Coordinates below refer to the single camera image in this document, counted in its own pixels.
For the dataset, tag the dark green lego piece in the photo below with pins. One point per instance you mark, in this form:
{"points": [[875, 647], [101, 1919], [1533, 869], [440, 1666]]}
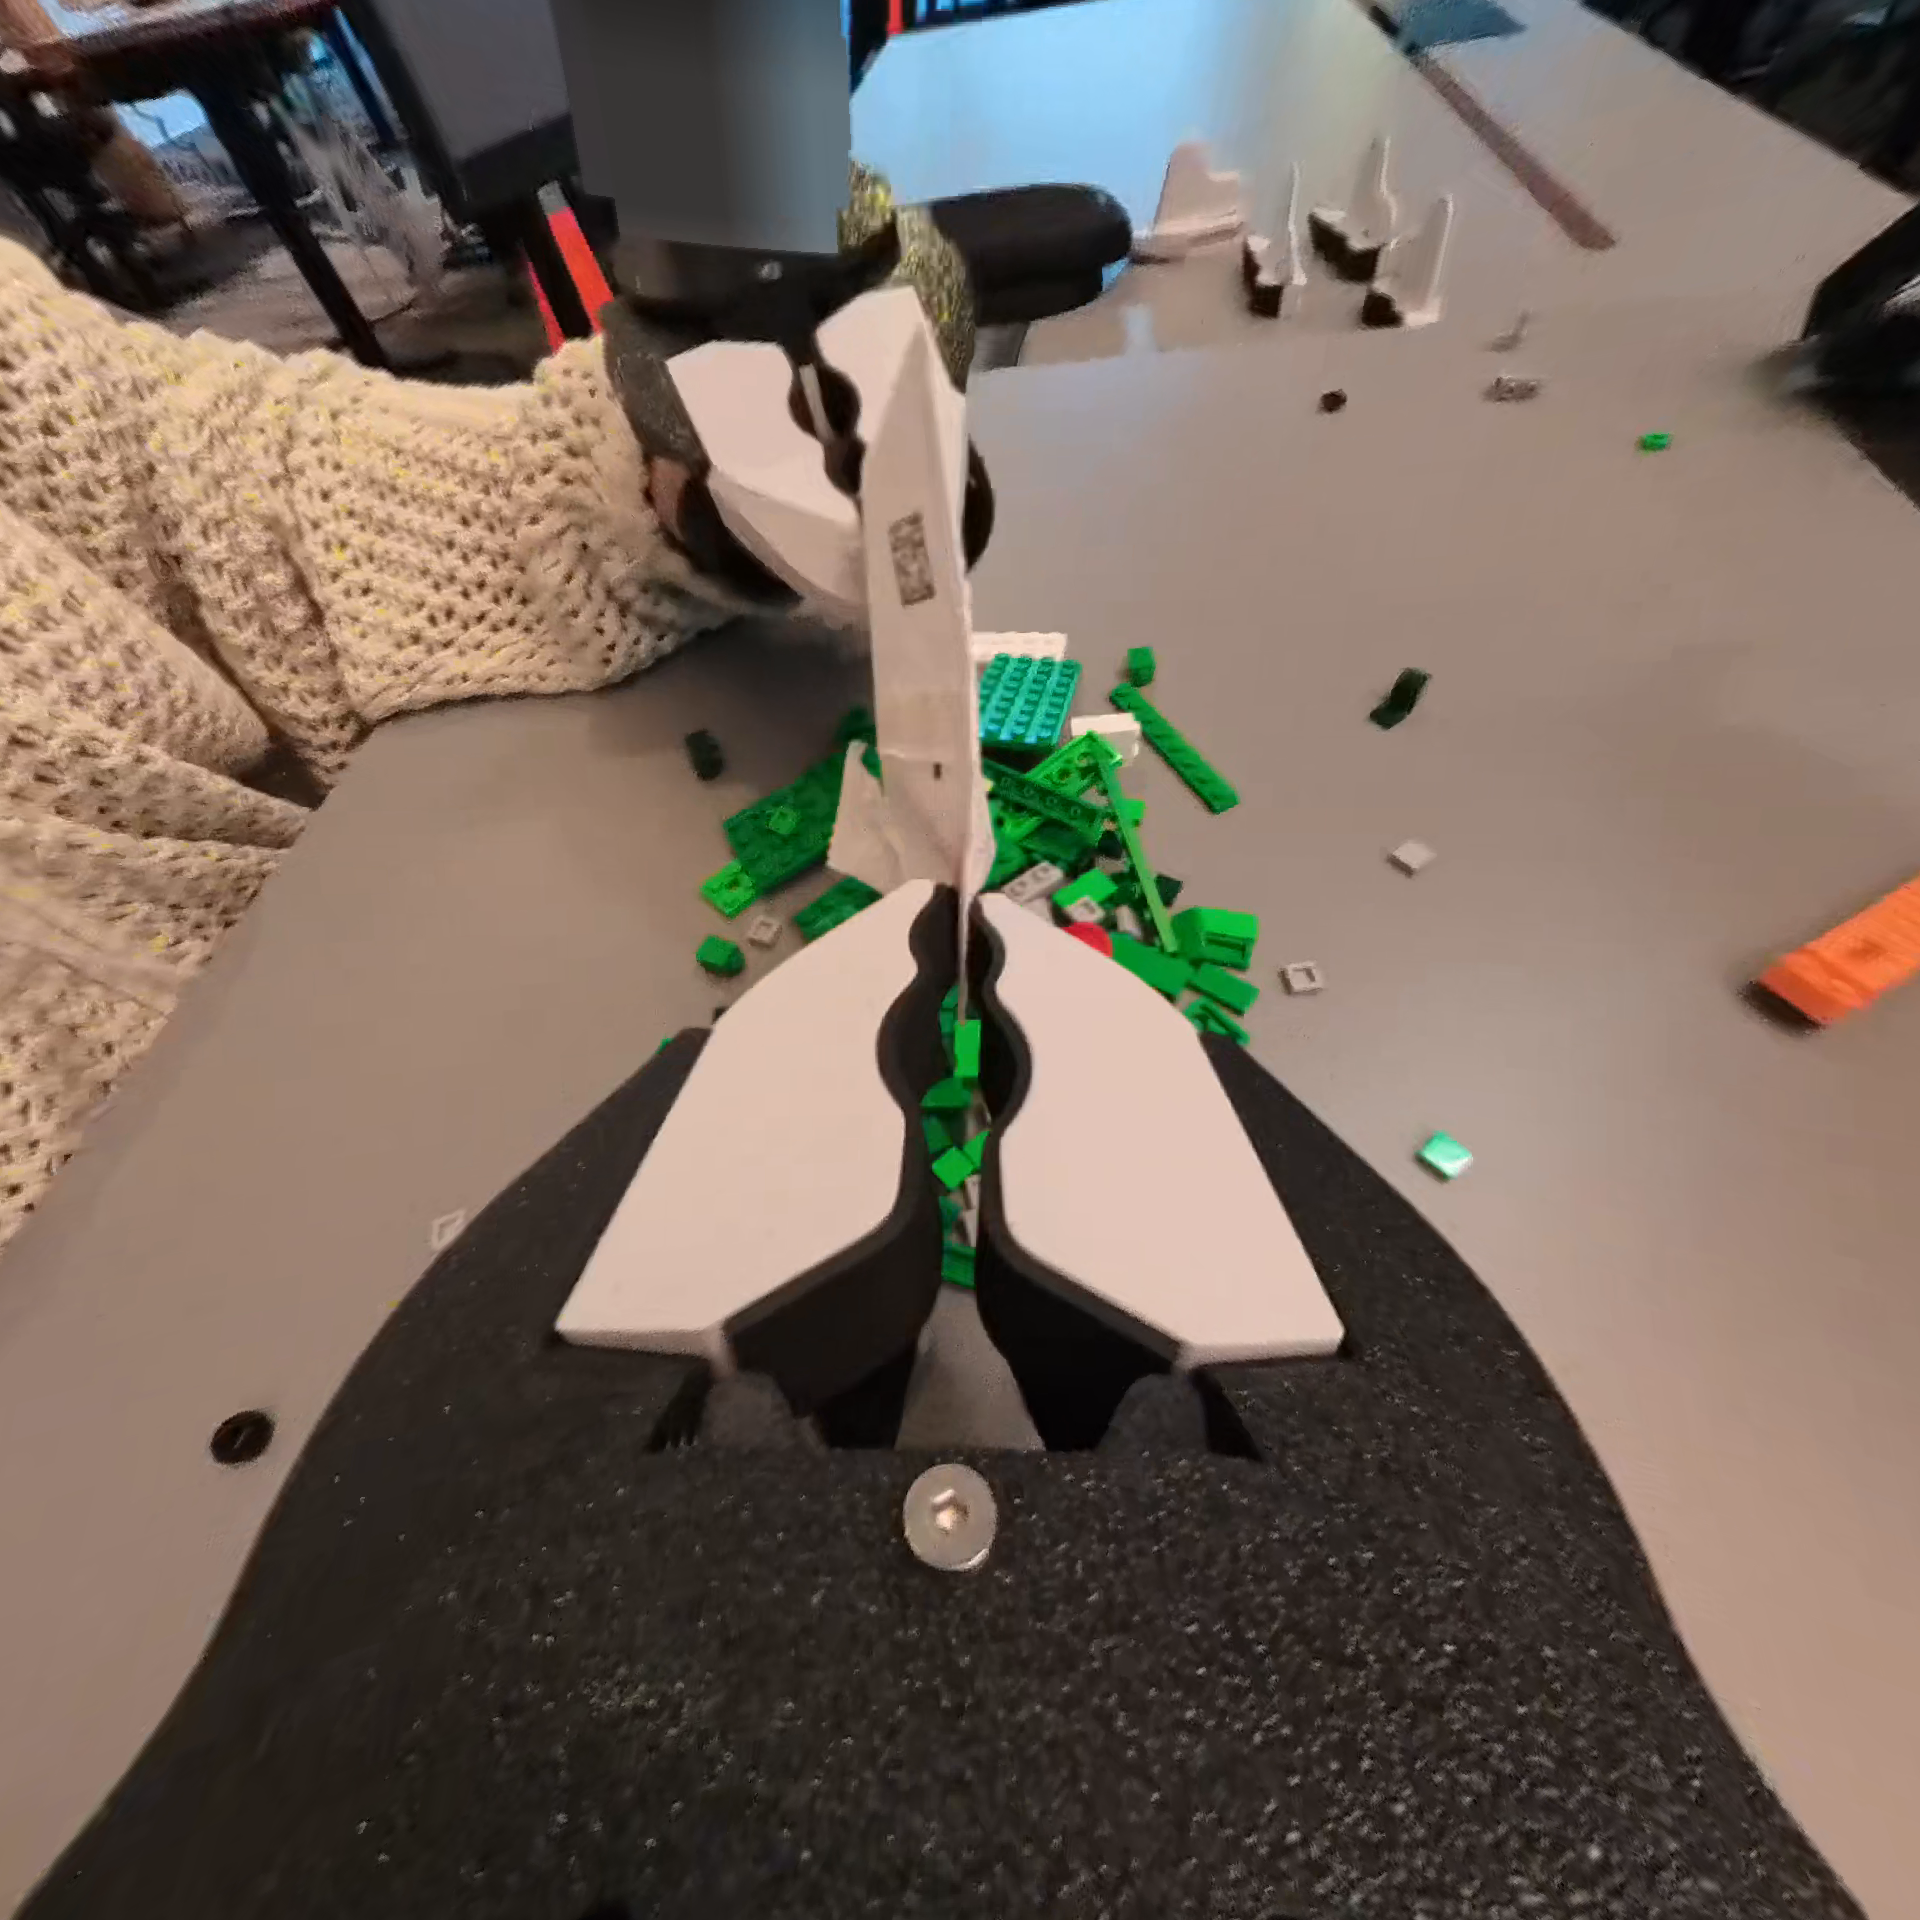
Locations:
{"points": [[1398, 699], [705, 752]]}

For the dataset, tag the shiny green lego tile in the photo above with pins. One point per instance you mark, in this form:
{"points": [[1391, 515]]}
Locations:
{"points": [[1445, 1154]]}

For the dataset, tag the orange brick separator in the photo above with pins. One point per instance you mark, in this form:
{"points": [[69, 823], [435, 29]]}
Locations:
{"points": [[1852, 961]]}

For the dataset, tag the white paper bag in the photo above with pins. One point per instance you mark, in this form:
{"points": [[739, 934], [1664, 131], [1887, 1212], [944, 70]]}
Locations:
{"points": [[923, 675]]}

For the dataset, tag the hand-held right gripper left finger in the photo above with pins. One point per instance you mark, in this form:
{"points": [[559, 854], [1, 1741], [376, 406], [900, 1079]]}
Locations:
{"points": [[781, 1171]]}

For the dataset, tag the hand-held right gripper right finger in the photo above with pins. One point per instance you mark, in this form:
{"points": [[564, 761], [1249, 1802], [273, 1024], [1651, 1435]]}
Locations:
{"points": [[1141, 1171]]}

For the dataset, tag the black round table cap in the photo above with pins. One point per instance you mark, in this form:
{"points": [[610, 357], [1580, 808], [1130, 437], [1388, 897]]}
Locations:
{"points": [[241, 1437]]}

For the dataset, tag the brown flat strip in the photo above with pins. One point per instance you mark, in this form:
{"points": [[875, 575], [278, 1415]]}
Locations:
{"points": [[1515, 151]]}

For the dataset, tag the person's left hand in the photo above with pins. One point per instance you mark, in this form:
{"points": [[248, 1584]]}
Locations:
{"points": [[663, 494]]}

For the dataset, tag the pile of green lego pieces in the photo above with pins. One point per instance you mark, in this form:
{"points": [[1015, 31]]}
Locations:
{"points": [[1110, 885]]}

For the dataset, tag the small grey upright lego piece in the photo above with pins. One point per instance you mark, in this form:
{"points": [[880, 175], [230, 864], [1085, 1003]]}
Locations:
{"points": [[1515, 331]]}

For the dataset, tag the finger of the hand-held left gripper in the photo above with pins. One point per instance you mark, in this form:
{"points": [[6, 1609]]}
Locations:
{"points": [[751, 434], [909, 374]]}

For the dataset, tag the person's left forearm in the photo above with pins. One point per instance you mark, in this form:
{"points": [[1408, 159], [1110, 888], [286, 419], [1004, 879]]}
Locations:
{"points": [[374, 511]]}

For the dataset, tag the person's cream knit sweater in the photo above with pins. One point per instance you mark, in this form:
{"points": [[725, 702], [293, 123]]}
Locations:
{"points": [[90, 930]]}

